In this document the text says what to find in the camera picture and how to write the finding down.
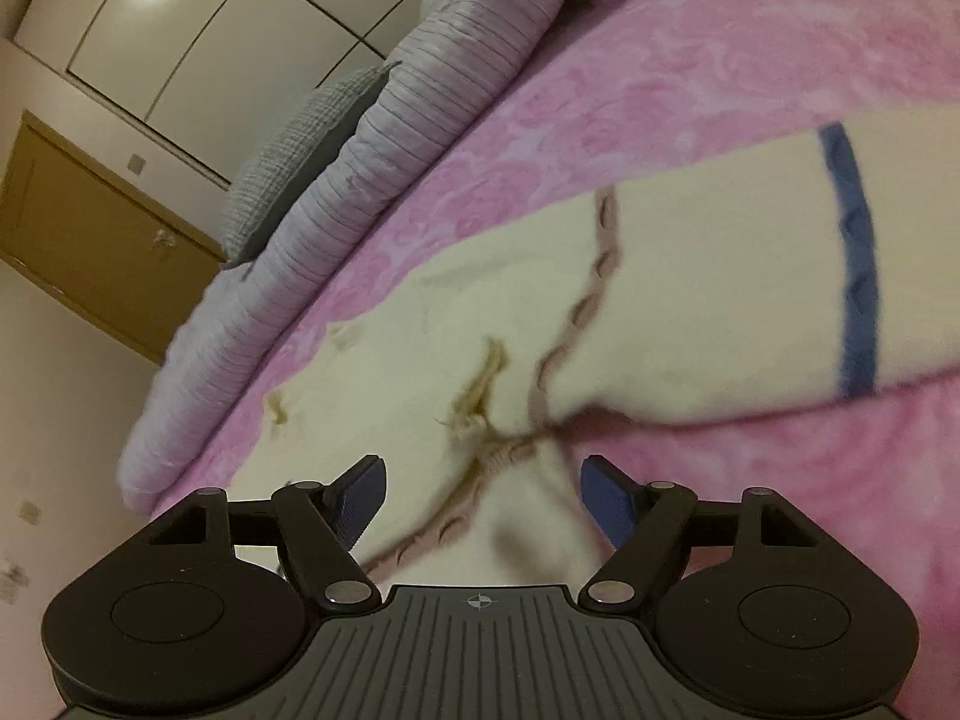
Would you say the striped grey folded quilt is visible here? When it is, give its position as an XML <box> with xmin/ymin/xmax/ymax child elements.
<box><xmin>117</xmin><ymin>0</ymin><xmax>565</xmax><ymax>515</ymax></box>

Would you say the pink floral bed blanket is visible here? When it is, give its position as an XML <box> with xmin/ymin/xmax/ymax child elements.
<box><xmin>167</xmin><ymin>0</ymin><xmax>958</xmax><ymax>718</ymax></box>

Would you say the grey textured pillow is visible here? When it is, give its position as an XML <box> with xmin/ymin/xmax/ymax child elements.
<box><xmin>220</xmin><ymin>64</ymin><xmax>394</xmax><ymax>268</ymax></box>

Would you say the brown wooden door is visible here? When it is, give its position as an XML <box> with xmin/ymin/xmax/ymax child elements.
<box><xmin>2</xmin><ymin>110</ymin><xmax>224</xmax><ymax>364</ymax></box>

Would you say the white knit sweater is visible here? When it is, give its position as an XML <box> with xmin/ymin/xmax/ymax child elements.
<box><xmin>229</xmin><ymin>104</ymin><xmax>958</xmax><ymax>587</ymax></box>

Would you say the white wardrobe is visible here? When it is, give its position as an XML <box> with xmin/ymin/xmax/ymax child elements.
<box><xmin>14</xmin><ymin>0</ymin><xmax>420</xmax><ymax>181</ymax></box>

